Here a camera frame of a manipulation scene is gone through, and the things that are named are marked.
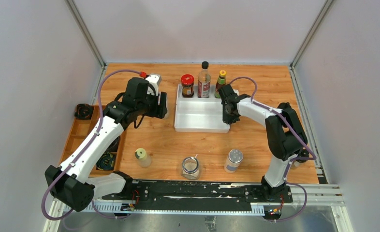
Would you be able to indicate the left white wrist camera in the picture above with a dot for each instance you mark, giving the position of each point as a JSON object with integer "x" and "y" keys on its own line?
{"x": 154, "y": 82}

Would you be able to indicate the black cap grinder bottle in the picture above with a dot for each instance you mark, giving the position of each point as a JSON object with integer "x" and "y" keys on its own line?
{"x": 297, "y": 163}

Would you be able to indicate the white divided tray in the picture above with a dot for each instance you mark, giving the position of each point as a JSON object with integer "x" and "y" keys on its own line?
{"x": 199, "y": 114}

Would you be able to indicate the dark coil in organizer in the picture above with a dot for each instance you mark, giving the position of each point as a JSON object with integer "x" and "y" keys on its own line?
{"x": 106, "y": 162}

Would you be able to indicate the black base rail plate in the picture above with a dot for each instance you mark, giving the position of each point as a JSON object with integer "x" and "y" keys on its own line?
{"x": 199, "y": 196}

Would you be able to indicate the wooden compartment organizer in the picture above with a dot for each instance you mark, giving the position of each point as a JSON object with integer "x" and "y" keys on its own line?
{"x": 80, "y": 129}

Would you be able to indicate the black cap soy sauce bottle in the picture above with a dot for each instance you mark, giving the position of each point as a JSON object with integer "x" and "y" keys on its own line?
{"x": 204, "y": 81}

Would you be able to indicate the red lid brown jar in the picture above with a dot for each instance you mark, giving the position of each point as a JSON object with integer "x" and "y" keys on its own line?
{"x": 187, "y": 83}

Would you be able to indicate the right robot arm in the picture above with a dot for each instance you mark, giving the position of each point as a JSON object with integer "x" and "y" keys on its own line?
{"x": 286, "y": 138}

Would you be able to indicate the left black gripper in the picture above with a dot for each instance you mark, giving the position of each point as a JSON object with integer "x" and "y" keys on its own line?
{"x": 159, "y": 110}

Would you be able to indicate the yellow lid spice bottle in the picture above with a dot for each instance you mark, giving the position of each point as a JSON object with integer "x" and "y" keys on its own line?
{"x": 143, "y": 158}

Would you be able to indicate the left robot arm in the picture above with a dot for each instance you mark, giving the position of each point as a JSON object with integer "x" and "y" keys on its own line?
{"x": 70, "y": 182}

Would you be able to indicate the silver lid peppercorn bottle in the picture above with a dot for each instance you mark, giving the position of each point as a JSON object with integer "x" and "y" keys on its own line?
{"x": 234, "y": 158}

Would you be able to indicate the round glass jar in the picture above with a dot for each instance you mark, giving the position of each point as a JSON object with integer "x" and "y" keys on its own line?
{"x": 191, "y": 168}

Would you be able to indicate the yellow cap sauce bottle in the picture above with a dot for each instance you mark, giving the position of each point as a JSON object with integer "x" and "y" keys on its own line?
{"x": 221, "y": 81}

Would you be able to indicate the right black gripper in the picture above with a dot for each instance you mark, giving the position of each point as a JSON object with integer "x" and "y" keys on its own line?
{"x": 227, "y": 119}

